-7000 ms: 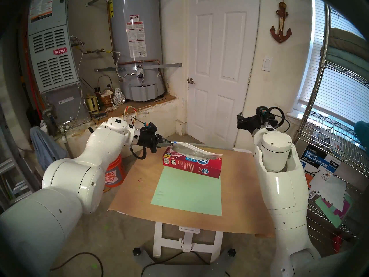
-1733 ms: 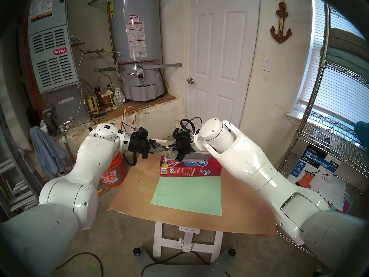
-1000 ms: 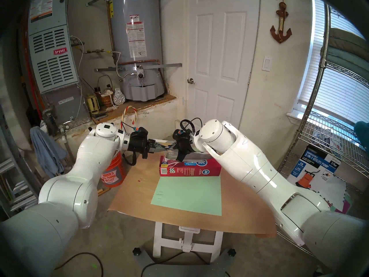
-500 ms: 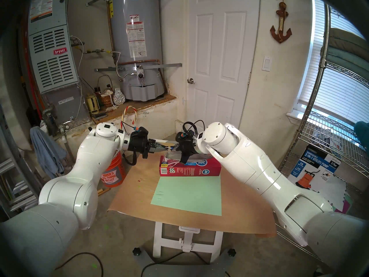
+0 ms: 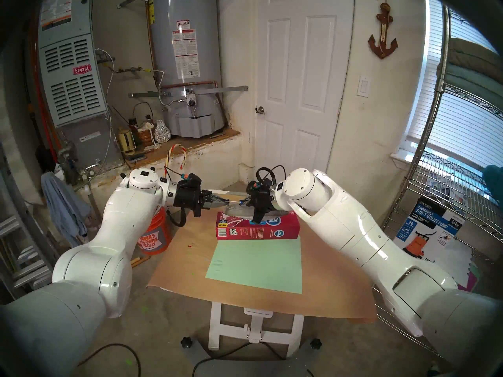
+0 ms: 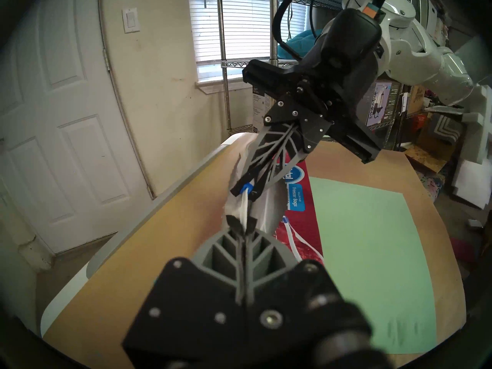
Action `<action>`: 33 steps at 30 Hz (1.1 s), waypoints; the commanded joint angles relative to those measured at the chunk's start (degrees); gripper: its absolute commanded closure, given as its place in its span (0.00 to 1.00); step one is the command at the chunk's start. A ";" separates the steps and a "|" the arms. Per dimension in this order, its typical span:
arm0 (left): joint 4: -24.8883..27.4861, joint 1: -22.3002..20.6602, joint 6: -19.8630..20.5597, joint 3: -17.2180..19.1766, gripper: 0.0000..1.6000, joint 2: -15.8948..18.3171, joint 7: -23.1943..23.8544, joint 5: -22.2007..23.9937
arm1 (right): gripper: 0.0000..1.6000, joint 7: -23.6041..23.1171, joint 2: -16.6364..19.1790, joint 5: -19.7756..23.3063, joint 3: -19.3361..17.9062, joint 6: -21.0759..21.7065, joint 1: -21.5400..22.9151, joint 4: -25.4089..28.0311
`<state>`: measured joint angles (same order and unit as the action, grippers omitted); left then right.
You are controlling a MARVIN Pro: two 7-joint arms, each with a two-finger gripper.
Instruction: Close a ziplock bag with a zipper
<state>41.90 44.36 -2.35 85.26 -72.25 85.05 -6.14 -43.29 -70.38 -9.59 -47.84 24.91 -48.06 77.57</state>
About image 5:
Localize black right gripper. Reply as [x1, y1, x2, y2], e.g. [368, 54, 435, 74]
[246, 180, 277, 225]

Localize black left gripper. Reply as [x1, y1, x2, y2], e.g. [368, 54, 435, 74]
[173, 173, 231, 218]

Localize clear ziplock bag blue slider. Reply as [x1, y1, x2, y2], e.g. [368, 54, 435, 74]
[212, 190, 293, 220]

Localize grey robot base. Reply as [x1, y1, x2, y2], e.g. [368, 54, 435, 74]
[181, 337, 323, 377]

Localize red freezer bag box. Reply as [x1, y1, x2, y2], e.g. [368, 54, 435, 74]
[215, 210, 301, 240]

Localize green paper sheet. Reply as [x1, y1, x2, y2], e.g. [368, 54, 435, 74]
[205, 236, 303, 294]

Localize striped candy cane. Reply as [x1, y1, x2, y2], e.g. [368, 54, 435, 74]
[167, 144, 188, 172]

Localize wooden ledge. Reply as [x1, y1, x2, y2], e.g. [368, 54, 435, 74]
[126, 129, 241, 168]

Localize orange plastic bucket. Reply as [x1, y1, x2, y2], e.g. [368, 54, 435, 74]
[137, 207, 172, 256]

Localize foil wrapped lump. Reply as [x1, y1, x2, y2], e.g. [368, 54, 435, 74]
[154, 120, 172, 144]

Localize wicker basket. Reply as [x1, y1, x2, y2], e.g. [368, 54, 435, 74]
[132, 121, 156, 147]

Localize yellow jar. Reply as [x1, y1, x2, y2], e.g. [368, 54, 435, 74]
[117, 129, 136, 156]

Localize white panel door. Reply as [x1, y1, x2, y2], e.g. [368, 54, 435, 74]
[255, 0, 354, 202]

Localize blue hanging cloth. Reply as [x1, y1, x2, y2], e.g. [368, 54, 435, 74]
[41, 171, 91, 257]

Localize grey water heater tank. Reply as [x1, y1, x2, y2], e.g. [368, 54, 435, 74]
[149, 0, 225, 138]

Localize utility pump box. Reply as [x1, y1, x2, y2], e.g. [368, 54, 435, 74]
[393, 201, 466, 263]

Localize grey bryant furnace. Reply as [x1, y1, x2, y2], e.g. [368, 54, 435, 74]
[37, 0, 122, 168]

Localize white zigzag paper sheet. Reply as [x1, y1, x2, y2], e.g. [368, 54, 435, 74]
[432, 237, 478, 286]

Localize aluminium ladder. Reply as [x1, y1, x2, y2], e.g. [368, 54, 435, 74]
[0, 145, 59, 290]

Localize pink paper scrap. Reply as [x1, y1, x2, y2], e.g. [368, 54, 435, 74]
[466, 262, 482, 292]

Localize white window blinds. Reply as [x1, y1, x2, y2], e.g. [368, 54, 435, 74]
[407, 0, 503, 168]

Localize teal cloth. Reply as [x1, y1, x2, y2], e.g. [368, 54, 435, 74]
[483, 164, 503, 204]

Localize teal rolled cushion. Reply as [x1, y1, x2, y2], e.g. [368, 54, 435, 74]
[436, 62, 503, 110]

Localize brown rolled cushion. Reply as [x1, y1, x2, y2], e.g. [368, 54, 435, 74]
[448, 38, 503, 80]

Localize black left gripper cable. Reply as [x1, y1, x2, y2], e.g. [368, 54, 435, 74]
[165, 166, 187, 227]

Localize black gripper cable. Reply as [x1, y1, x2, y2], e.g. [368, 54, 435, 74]
[165, 166, 187, 227]
[256, 165, 286, 184]

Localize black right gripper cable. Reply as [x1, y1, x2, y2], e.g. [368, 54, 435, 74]
[256, 165, 286, 184]

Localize white table frame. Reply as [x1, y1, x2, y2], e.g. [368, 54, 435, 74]
[208, 302, 305, 359]

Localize metal water heater strap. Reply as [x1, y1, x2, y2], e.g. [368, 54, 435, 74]
[129, 86, 249, 99]

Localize black floor cable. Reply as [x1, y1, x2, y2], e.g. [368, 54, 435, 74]
[79, 343, 142, 377]

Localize chrome wire shelf rack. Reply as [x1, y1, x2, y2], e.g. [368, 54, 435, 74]
[373, 3, 503, 357]

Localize brown anchor wall decoration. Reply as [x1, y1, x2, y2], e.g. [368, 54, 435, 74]
[368, 0, 398, 59]

